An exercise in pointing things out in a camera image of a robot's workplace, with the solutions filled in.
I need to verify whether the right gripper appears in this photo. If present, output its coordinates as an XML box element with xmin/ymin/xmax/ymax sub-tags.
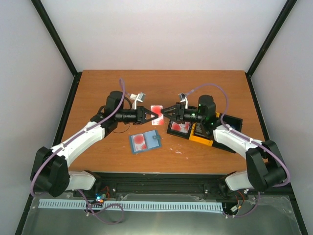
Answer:
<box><xmin>160</xmin><ymin>104</ymin><xmax>204</xmax><ymax>125</ymax></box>

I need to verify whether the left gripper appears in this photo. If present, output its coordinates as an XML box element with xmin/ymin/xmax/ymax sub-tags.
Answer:
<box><xmin>116</xmin><ymin>106</ymin><xmax>158</xmax><ymax>125</ymax></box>

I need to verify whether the teal card holder wallet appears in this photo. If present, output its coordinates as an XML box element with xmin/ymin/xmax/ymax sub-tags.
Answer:
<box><xmin>129</xmin><ymin>130</ymin><xmax>162</xmax><ymax>154</ymax></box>

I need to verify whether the red white credit card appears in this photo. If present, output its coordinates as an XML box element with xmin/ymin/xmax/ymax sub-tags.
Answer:
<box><xmin>131</xmin><ymin>134</ymin><xmax>147</xmax><ymax>152</ymax></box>

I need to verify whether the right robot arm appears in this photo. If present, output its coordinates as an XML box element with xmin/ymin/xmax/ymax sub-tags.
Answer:
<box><xmin>161</xmin><ymin>94</ymin><xmax>290</xmax><ymax>193</ymax></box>

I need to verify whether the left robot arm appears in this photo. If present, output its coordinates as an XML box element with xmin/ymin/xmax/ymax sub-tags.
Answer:
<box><xmin>30</xmin><ymin>91</ymin><xmax>158</xmax><ymax>197</ymax></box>

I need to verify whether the black card bin left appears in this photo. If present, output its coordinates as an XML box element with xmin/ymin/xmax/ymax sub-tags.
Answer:
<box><xmin>167</xmin><ymin>120</ymin><xmax>193</xmax><ymax>140</ymax></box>

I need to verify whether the black card bin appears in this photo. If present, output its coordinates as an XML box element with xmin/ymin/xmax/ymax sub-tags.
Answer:
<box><xmin>167</xmin><ymin>120</ymin><xmax>193</xmax><ymax>140</ymax></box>
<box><xmin>212</xmin><ymin>115</ymin><xmax>243</xmax><ymax>153</ymax></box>

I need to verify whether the grey card stack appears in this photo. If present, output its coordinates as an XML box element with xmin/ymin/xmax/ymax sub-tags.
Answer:
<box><xmin>193</xmin><ymin>123</ymin><xmax>207</xmax><ymax>138</ymax></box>

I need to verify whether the yellow card bin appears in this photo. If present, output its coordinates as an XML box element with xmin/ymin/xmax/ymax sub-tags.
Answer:
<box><xmin>189</xmin><ymin>113</ymin><xmax>221</xmax><ymax>146</ymax></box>

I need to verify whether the black card bin right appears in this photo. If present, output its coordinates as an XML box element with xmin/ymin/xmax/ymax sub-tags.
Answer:
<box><xmin>212</xmin><ymin>115</ymin><xmax>243</xmax><ymax>153</ymax></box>

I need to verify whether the electronics board with leds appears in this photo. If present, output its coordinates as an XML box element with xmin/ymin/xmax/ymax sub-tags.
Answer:
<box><xmin>95</xmin><ymin>186</ymin><xmax>110</xmax><ymax>203</ymax></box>

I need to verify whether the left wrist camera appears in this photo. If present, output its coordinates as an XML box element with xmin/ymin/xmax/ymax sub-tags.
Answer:
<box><xmin>130</xmin><ymin>92</ymin><xmax>145</xmax><ymax>110</ymax></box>

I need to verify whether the black front rail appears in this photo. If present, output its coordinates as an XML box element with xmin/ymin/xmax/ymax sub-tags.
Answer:
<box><xmin>82</xmin><ymin>172</ymin><xmax>244</xmax><ymax>200</ymax></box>

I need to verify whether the purple cable loop front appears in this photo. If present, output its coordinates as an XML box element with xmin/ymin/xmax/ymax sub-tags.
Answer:
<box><xmin>79</xmin><ymin>189</ymin><xmax>125</xmax><ymax>225</ymax></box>

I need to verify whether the light blue cable duct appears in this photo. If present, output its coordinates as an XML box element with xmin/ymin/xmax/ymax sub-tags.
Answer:
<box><xmin>38</xmin><ymin>199</ymin><xmax>223</xmax><ymax>213</ymax></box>

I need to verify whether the black frame post left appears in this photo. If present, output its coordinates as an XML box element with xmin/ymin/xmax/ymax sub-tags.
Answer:
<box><xmin>30</xmin><ymin>0</ymin><xmax>79</xmax><ymax>78</ymax></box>

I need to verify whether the black frame post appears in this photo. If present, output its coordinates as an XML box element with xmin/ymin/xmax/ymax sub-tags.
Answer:
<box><xmin>246</xmin><ymin>0</ymin><xmax>298</xmax><ymax>75</ymax></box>
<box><xmin>30</xmin><ymin>0</ymin><xmax>79</xmax><ymax>78</ymax></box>

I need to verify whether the black frame post right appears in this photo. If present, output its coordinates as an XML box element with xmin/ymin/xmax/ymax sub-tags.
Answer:
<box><xmin>246</xmin><ymin>0</ymin><xmax>298</xmax><ymax>75</ymax></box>

